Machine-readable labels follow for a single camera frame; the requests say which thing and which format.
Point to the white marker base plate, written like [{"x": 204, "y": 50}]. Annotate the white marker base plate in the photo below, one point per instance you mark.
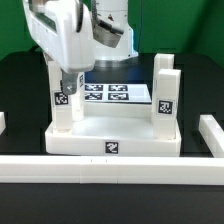
[{"x": 125, "y": 93}]

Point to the white right fence bar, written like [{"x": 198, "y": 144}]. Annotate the white right fence bar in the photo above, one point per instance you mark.
[{"x": 212, "y": 134}]

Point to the white front fence bar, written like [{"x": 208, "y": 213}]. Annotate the white front fence bar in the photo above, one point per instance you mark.
[{"x": 111, "y": 170}]

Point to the white desk tabletop tray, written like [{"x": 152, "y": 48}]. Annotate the white desk tabletop tray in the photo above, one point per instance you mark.
[{"x": 113, "y": 129}]

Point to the white fence bar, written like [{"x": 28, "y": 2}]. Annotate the white fence bar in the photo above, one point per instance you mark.
[
  {"x": 212, "y": 134},
  {"x": 111, "y": 170}
]

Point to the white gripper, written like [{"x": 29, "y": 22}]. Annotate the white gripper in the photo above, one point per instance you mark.
[{"x": 63, "y": 30}]

